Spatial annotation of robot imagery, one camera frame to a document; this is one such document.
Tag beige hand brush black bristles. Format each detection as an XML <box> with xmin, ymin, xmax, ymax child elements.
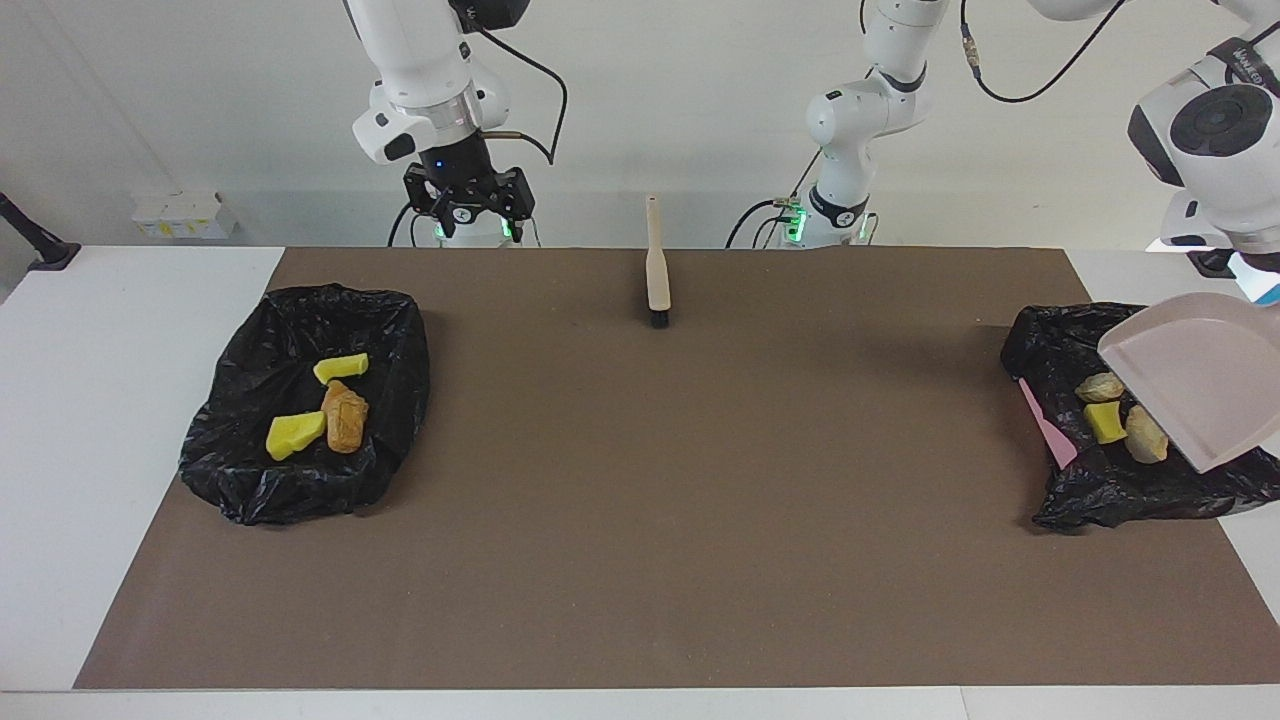
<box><xmin>645</xmin><ymin>194</ymin><xmax>674</xmax><ymax>330</ymax></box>

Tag yellow notched sponge piece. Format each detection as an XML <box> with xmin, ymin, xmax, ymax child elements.
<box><xmin>312</xmin><ymin>352</ymin><xmax>370</xmax><ymax>387</ymax></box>

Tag brown bread roll toy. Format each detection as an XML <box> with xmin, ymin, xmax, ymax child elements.
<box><xmin>326</xmin><ymin>392</ymin><xmax>370</xmax><ymax>455</ymax></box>

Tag yellow diamond sponge piece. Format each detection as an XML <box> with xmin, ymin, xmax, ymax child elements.
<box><xmin>265</xmin><ymin>409</ymin><xmax>329</xmax><ymax>462</ymax></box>

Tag yellow wedge sponge piece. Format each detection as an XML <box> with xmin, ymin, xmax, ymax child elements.
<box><xmin>1084</xmin><ymin>402</ymin><xmax>1131</xmax><ymax>445</ymax></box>

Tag pale beige foam chunk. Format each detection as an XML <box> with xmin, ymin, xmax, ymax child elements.
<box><xmin>1125</xmin><ymin>404</ymin><xmax>1169</xmax><ymax>465</ymax></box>

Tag beige plastic dustpan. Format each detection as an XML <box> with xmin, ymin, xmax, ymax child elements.
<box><xmin>1097</xmin><ymin>292</ymin><xmax>1280</xmax><ymax>474</ymax></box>

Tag open black trash bag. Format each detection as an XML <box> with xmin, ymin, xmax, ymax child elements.
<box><xmin>178</xmin><ymin>284</ymin><xmax>433</xmax><ymax>527</ymax></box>

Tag pink plastic bin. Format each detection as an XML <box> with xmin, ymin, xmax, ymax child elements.
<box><xmin>1018</xmin><ymin>378</ymin><xmax>1081</xmax><ymax>469</ymax></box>

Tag crumpled black trash bag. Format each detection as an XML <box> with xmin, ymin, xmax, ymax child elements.
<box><xmin>1000</xmin><ymin>303</ymin><xmax>1280</xmax><ymax>532</ymax></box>

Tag brown table mat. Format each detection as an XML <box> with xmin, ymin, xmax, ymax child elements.
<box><xmin>73</xmin><ymin>247</ymin><xmax>1280</xmax><ymax>691</ymax></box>

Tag black right base cable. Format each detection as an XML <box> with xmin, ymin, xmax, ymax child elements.
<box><xmin>387</xmin><ymin>200</ymin><xmax>441</xmax><ymax>249</ymax></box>

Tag black base cable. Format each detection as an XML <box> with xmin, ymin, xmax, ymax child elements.
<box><xmin>387</xmin><ymin>200</ymin><xmax>441</xmax><ymax>249</ymax></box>
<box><xmin>725</xmin><ymin>196</ymin><xmax>801</xmax><ymax>249</ymax></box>

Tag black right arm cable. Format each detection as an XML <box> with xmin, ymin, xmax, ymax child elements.
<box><xmin>470</xmin><ymin>20</ymin><xmax>569</xmax><ymax>166</ymax></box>

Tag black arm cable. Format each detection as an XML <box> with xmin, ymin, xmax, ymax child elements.
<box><xmin>960</xmin><ymin>0</ymin><xmax>1131</xmax><ymax>104</ymax></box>
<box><xmin>470</xmin><ymin>20</ymin><xmax>569</xmax><ymax>166</ymax></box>

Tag black left base cable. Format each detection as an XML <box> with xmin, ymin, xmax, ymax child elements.
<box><xmin>725</xmin><ymin>196</ymin><xmax>801</xmax><ymax>249</ymax></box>

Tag white wall socket box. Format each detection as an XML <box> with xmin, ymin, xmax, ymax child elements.
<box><xmin>132</xmin><ymin>192</ymin><xmax>239</xmax><ymax>241</ymax></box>

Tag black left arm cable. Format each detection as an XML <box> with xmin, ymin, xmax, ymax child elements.
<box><xmin>960</xmin><ymin>0</ymin><xmax>1131</xmax><ymax>104</ymax></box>

